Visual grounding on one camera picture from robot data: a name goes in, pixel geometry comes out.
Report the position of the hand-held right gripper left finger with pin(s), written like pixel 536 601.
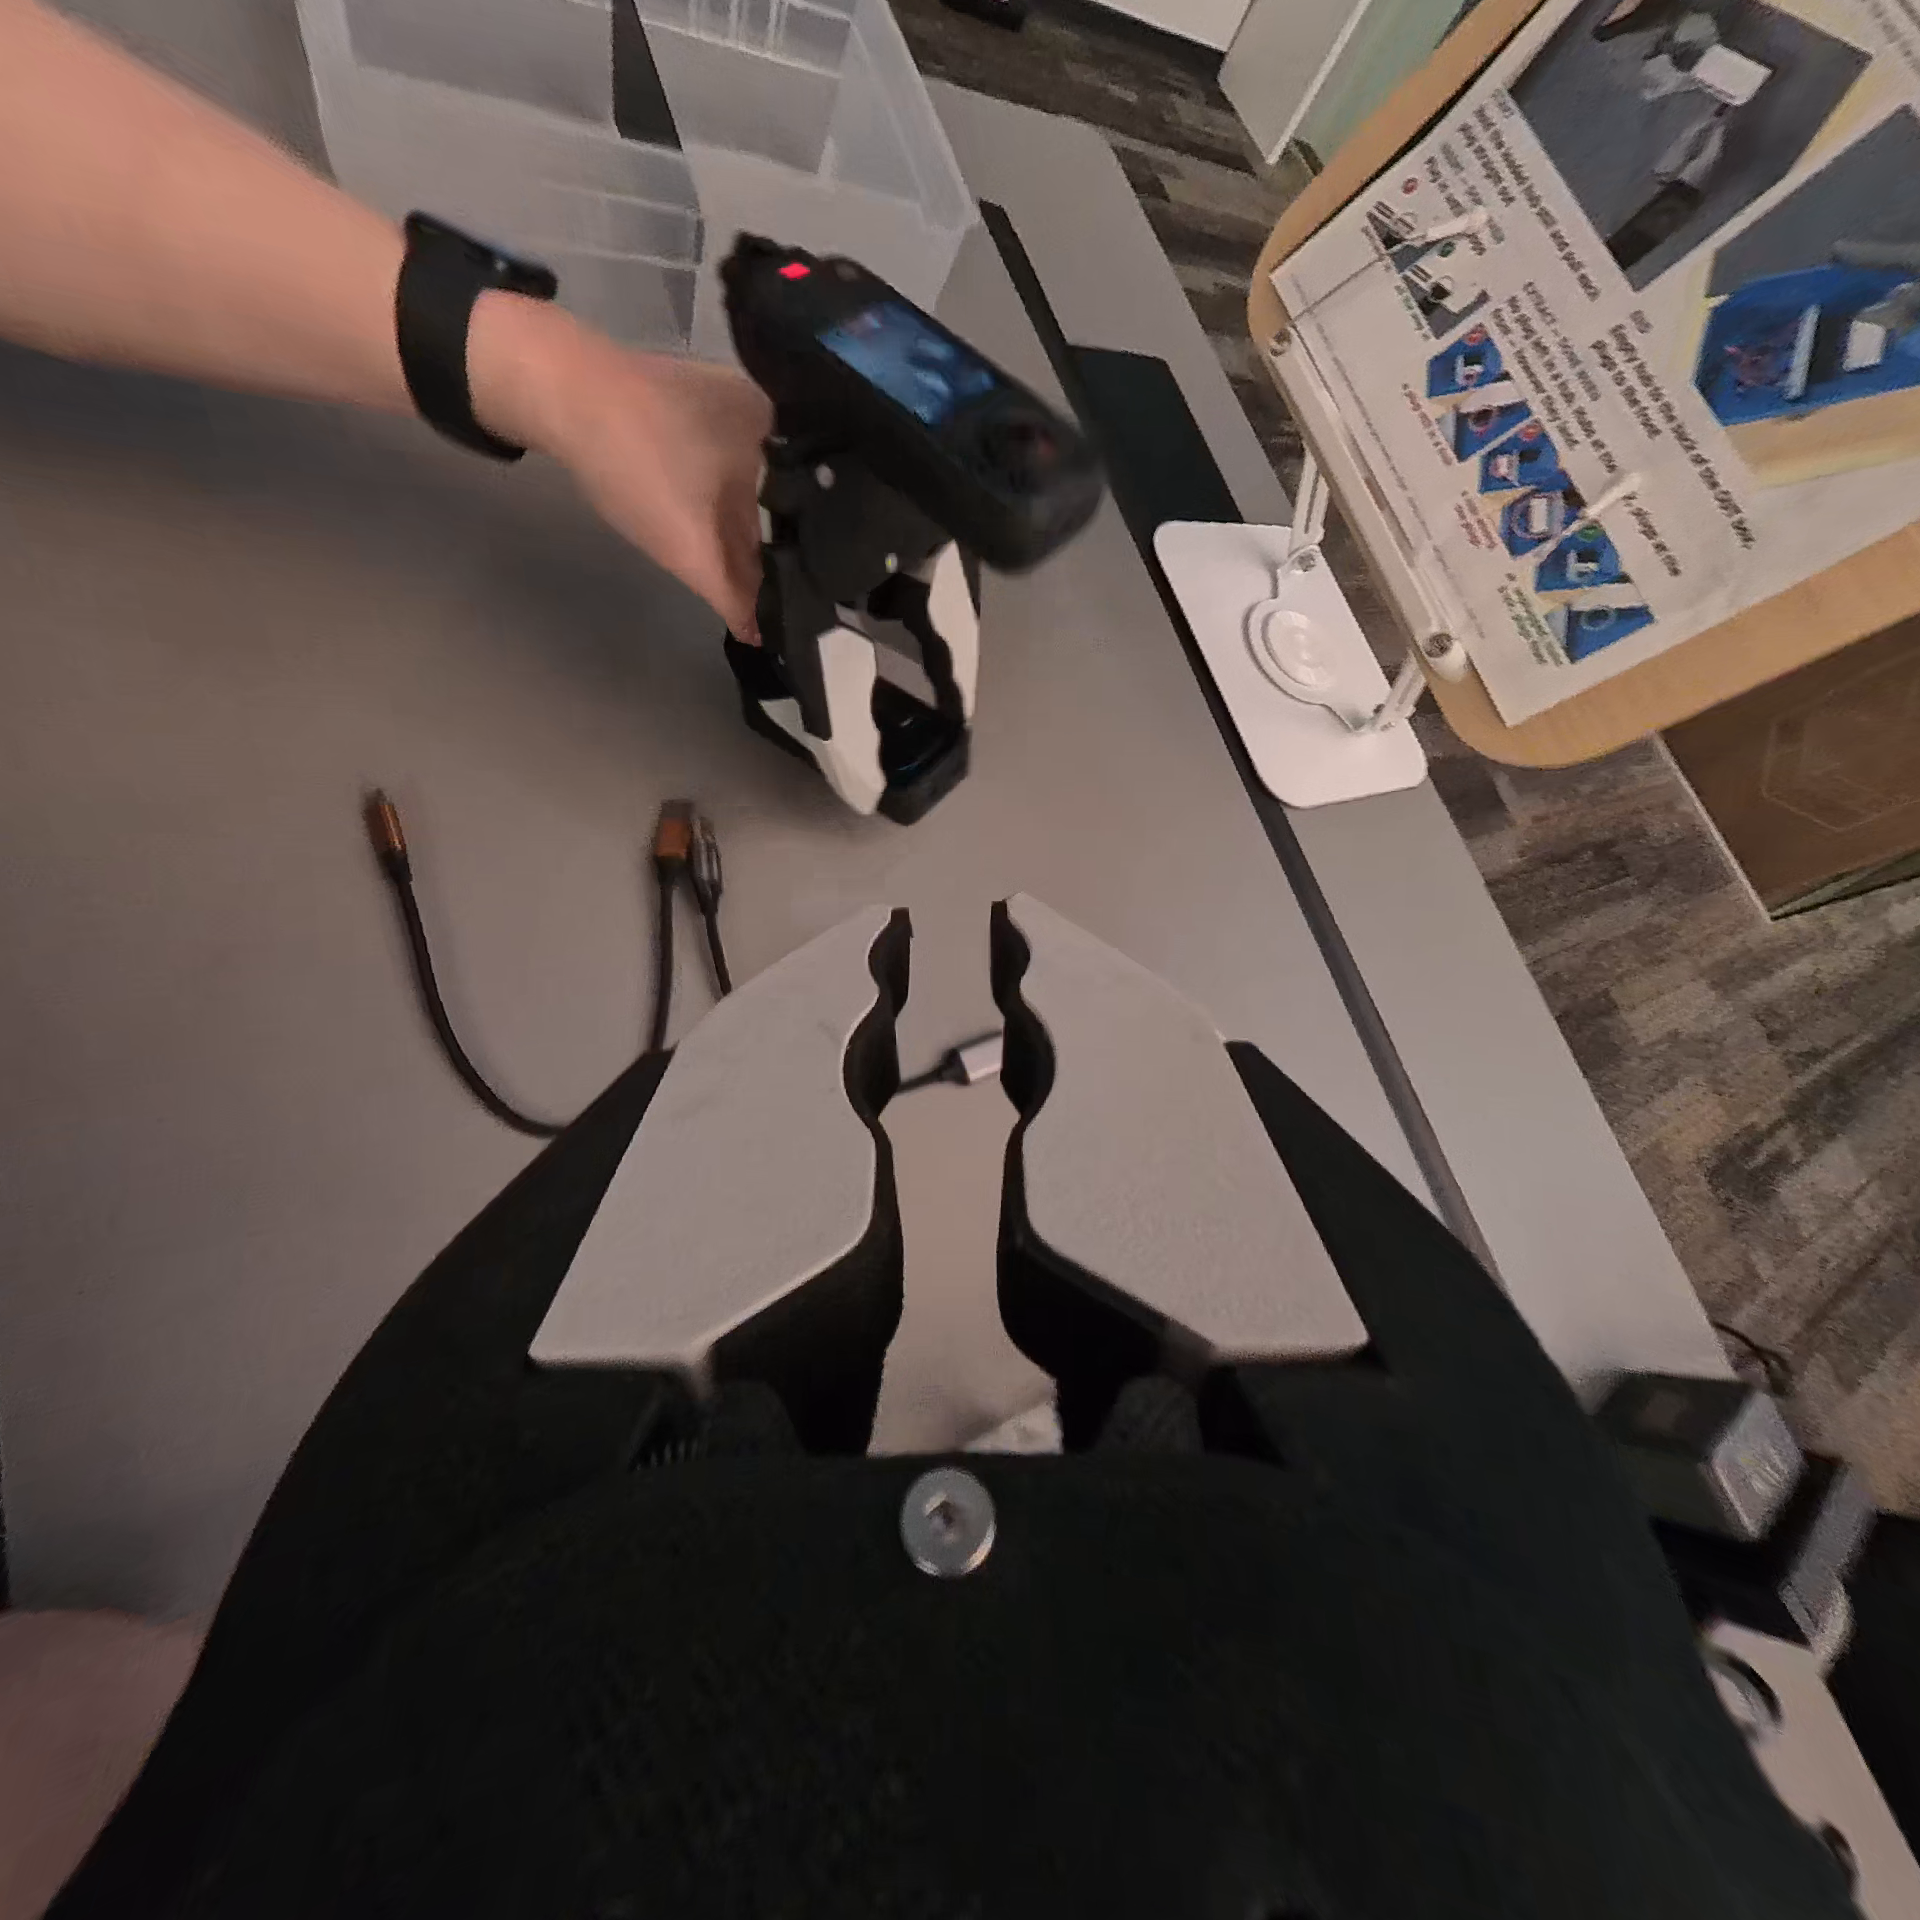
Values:
pixel 734 1185

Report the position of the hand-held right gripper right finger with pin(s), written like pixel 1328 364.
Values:
pixel 1171 1185

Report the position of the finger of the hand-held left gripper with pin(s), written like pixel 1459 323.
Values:
pixel 957 631
pixel 851 720

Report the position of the clear plastic bin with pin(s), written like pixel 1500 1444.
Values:
pixel 780 149

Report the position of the person's left forearm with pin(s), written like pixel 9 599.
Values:
pixel 181 225

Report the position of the person's left hand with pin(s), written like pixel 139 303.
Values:
pixel 659 450

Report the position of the instruction sheet on stand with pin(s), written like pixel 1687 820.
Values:
pixel 1306 676

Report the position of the blue smartwatch black band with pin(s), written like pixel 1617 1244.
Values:
pixel 436 344

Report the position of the dark bin divider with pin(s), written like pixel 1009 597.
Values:
pixel 645 91

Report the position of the black power adapter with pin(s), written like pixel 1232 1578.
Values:
pixel 1665 1426

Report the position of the brown cardboard boxes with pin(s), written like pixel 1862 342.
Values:
pixel 1798 778

